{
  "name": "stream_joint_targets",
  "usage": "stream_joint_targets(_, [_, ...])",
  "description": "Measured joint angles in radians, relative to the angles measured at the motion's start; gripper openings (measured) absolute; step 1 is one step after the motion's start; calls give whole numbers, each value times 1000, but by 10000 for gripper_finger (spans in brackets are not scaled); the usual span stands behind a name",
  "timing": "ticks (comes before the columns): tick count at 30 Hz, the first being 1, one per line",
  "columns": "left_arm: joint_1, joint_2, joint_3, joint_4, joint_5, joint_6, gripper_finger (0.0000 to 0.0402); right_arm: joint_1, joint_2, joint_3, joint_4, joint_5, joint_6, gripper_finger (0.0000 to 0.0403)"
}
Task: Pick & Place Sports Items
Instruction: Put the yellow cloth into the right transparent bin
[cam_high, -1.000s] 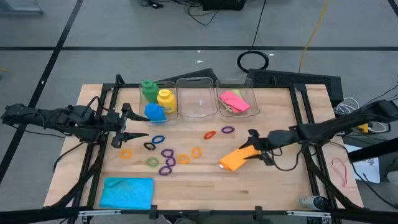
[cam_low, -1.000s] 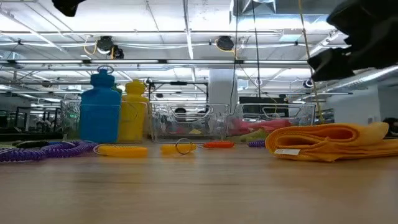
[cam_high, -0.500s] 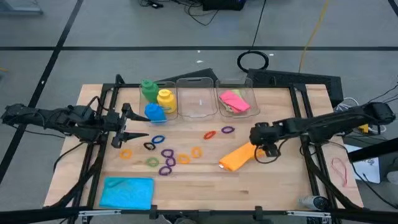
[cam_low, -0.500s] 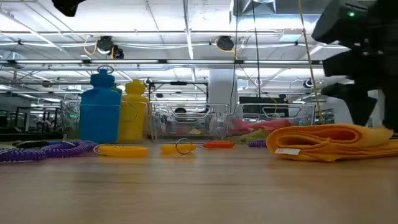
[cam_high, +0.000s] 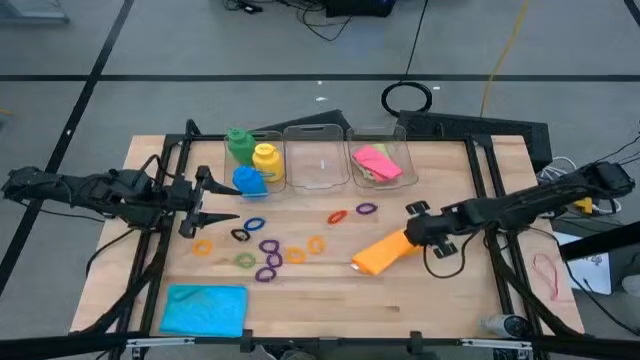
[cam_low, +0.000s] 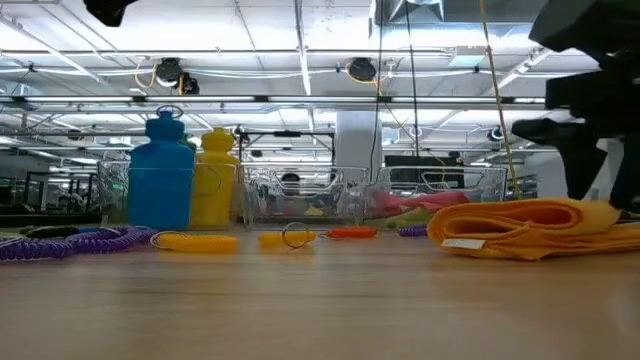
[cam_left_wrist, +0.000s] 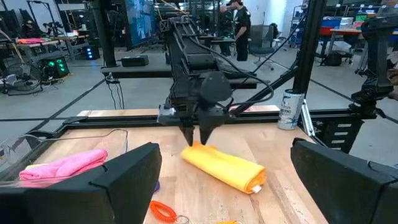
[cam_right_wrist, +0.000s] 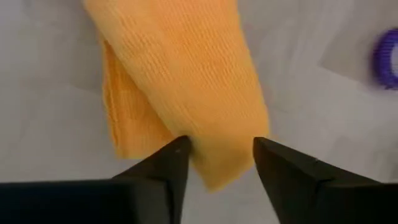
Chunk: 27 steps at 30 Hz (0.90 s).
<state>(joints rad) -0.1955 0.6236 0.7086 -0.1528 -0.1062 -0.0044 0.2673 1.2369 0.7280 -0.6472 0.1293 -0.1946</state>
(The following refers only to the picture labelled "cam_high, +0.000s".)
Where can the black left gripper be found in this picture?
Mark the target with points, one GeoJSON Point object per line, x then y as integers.
{"type": "Point", "coordinates": [177, 197]}

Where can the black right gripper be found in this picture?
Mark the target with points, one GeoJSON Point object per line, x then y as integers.
{"type": "Point", "coordinates": [435, 227]}

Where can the black coil band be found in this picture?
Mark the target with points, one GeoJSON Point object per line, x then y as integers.
{"type": "Point", "coordinates": [233, 234]}

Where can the blue coil band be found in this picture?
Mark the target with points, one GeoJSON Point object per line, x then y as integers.
{"type": "Point", "coordinates": [246, 226]}

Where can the blue sports bottle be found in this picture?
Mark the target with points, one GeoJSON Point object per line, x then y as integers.
{"type": "Point", "coordinates": [249, 181]}

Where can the orange coil band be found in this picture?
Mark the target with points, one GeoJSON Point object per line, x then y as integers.
{"type": "Point", "coordinates": [195, 247]}

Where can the orange microfibre cloth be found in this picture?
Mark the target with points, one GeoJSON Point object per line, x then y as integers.
{"type": "Point", "coordinates": [382, 255]}

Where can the green sports bottle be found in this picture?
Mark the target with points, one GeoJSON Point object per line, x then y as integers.
{"type": "Point", "coordinates": [241, 145]}

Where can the yellow sports bottle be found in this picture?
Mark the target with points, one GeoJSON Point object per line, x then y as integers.
{"type": "Point", "coordinates": [267, 161]}

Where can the pink microfibre cloth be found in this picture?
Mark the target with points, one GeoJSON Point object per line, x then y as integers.
{"type": "Point", "coordinates": [377, 162]}

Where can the yellow orange stick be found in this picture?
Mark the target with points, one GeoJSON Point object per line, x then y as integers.
{"type": "Point", "coordinates": [309, 245]}
{"type": "Point", "coordinates": [287, 256]}

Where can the green microfibre cloth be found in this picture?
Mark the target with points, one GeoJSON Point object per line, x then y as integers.
{"type": "Point", "coordinates": [382, 148]}

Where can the red coil band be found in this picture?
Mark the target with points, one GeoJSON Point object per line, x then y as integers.
{"type": "Point", "coordinates": [330, 219]}

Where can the blue microfibre cloth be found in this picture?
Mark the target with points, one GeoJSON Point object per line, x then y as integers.
{"type": "Point", "coordinates": [205, 310]}

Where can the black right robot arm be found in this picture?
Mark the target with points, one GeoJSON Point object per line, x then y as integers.
{"type": "Point", "coordinates": [540, 200]}

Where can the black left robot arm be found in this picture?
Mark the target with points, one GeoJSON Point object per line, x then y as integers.
{"type": "Point", "coordinates": [90, 192]}

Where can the clear plastic bin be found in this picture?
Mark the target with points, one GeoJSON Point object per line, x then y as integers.
{"type": "Point", "coordinates": [410, 172]}
{"type": "Point", "coordinates": [230, 170]}
{"type": "Point", "coordinates": [317, 165]}

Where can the black flat panel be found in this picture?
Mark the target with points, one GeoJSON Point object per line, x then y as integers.
{"type": "Point", "coordinates": [475, 127]}

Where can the white and black cylinder device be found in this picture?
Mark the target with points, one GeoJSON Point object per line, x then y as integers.
{"type": "Point", "coordinates": [507, 326]}

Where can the black wedge panel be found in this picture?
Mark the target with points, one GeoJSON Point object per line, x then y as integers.
{"type": "Point", "coordinates": [320, 121]}

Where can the yellow plug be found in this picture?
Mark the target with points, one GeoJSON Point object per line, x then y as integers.
{"type": "Point", "coordinates": [583, 205]}

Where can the white paper sheet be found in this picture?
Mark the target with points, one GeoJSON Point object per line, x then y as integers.
{"type": "Point", "coordinates": [595, 270]}

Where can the black electronics box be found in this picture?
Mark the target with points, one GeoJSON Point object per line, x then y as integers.
{"type": "Point", "coordinates": [357, 6]}

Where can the grey metal floor base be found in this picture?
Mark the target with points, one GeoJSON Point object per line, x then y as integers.
{"type": "Point", "coordinates": [30, 10]}

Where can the silver frame bracket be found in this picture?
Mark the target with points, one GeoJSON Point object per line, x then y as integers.
{"type": "Point", "coordinates": [160, 342]}
{"type": "Point", "coordinates": [495, 343]}

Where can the black aluminium rig frame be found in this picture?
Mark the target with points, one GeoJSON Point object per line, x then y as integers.
{"type": "Point", "coordinates": [50, 347]}

